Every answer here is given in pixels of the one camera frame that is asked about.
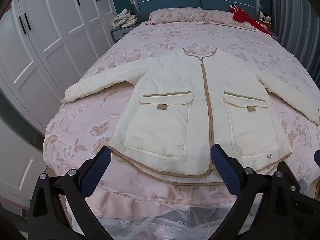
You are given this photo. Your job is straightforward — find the white panelled door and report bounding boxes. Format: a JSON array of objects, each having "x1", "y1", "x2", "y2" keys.
[{"x1": 0, "y1": 117, "x2": 48, "y2": 202}]

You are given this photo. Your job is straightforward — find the cream quilted zip jacket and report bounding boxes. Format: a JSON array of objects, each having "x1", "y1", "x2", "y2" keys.
[{"x1": 61, "y1": 47, "x2": 320, "y2": 187}]

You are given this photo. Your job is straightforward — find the pile of beige clothes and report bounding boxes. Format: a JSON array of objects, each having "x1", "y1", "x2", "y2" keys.
[{"x1": 112, "y1": 9, "x2": 139, "y2": 29}]

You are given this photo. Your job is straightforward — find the grey nightstand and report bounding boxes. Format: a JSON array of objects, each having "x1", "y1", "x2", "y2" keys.
[{"x1": 111, "y1": 26, "x2": 139, "y2": 43}]

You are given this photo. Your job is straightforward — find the small plush toys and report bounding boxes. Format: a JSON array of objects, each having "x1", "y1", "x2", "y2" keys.
[{"x1": 259, "y1": 10, "x2": 273, "y2": 26}]

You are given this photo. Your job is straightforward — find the grey blue curtain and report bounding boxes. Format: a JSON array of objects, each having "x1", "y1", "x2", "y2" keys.
[{"x1": 269, "y1": 0, "x2": 320, "y2": 90}]

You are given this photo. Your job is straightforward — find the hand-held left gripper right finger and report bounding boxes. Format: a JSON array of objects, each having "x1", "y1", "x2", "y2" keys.
[{"x1": 210, "y1": 144, "x2": 305, "y2": 240}]

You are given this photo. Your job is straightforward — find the red garment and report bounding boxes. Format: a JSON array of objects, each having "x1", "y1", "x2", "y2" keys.
[{"x1": 230, "y1": 4, "x2": 272, "y2": 36}]

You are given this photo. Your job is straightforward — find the white panelled wardrobe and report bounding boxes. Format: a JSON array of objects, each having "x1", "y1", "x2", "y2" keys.
[{"x1": 0, "y1": 0, "x2": 118, "y2": 135}]

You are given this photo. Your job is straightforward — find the pink floral pillow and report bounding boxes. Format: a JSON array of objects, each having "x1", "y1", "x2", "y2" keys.
[
  {"x1": 202, "y1": 10, "x2": 250, "y2": 28},
  {"x1": 149, "y1": 8, "x2": 204, "y2": 25}
]

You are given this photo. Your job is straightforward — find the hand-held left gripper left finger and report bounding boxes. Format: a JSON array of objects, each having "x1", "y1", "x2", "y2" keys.
[{"x1": 29, "y1": 146, "x2": 115, "y2": 240}]

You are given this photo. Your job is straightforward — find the pink butterfly print bedspread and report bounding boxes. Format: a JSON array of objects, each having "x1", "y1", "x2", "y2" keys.
[{"x1": 42, "y1": 21, "x2": 320, "y2": 210}]

